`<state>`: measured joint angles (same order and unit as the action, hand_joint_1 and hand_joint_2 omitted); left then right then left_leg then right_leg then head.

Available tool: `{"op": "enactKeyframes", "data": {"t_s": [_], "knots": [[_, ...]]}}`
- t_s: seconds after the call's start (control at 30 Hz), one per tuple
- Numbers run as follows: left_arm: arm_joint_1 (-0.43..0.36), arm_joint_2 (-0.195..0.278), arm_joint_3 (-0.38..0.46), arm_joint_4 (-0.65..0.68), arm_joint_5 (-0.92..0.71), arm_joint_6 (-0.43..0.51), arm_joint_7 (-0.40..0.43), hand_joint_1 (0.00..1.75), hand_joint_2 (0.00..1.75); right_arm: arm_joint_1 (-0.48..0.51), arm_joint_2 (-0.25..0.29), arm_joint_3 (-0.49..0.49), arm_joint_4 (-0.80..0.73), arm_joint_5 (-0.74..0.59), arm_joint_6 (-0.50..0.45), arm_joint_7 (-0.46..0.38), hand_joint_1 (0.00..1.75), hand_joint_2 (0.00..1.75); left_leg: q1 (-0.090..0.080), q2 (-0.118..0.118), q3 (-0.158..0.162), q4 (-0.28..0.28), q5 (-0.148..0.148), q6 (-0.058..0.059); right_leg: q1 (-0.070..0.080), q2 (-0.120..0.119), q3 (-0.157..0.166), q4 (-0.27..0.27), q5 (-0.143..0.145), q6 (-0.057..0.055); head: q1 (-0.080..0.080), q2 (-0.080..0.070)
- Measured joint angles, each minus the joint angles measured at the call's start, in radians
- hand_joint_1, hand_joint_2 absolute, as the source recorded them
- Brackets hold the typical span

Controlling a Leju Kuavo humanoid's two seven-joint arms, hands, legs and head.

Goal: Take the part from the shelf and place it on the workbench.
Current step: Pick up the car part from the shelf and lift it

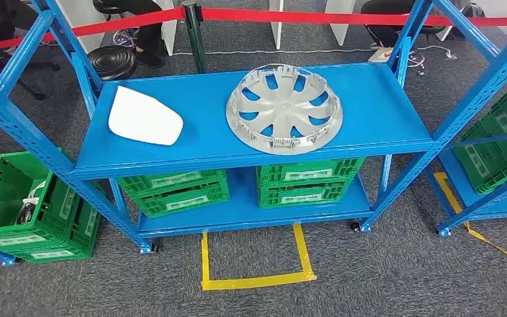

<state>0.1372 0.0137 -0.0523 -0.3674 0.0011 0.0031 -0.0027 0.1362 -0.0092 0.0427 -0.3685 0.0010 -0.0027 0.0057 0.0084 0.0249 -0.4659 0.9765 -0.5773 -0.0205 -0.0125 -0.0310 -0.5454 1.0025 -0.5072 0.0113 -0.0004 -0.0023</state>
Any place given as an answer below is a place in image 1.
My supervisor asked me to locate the white plastic mirror cover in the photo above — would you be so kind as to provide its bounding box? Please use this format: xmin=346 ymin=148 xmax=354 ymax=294
xmin=108 ymin=85 xmax=184 ymax=147

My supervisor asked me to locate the white floor cable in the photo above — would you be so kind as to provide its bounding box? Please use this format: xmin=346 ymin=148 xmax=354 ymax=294
xmin=172 ymin=44 xmax=456 ymax=60

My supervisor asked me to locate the black ribbed round stool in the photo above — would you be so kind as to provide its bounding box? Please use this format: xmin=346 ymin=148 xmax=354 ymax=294
xmin=87 ymin=45 xmax=139 ymax=82

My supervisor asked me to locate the yellow floor tape square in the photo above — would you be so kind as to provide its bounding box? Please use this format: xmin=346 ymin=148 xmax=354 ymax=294
xmin=200 ymin=223 xmax=318 ymax=292

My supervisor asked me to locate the white desk panel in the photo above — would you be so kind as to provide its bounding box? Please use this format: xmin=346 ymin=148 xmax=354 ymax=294
xmin=153 ymin=0 xmax=178 ymax=57
xmin=324 ymin=0 xmax=356 ymax=47
xmin=54 ymin=0 xmax=106 ymax=54
xmin=269 ymin=0 xmax=285 ymax=50

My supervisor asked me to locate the green open plastic crate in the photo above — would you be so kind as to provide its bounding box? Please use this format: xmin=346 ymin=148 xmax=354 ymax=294
xmin=0 ymin=150 xmax=99 ymax=251

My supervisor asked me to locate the red barrier belt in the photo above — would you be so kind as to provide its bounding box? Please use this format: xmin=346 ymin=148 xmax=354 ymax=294
xmin=0 ymin=6 xmax=186 ymax=53
xmin=201 ymin=7 xmax=507 ymax=27

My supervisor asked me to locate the black office chair base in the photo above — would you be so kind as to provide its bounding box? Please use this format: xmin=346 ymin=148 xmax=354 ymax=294
xmin=0 ymin=50 xmax=61 ymax=100

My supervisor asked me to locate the yellow floor tape line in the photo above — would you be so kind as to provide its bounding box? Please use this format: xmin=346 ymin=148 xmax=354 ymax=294
xmin=432 ymin=172 xmax=507 ymax=265

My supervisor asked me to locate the white cable bundle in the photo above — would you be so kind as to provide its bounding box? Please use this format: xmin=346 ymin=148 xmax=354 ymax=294
xmin=15 ymin=180 xmax=48 ymax=226

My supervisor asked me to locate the silver wheel hubcap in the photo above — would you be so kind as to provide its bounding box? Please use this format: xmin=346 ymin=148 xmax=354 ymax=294
xmin=226 ymin=64 xmax=344 ymax=156

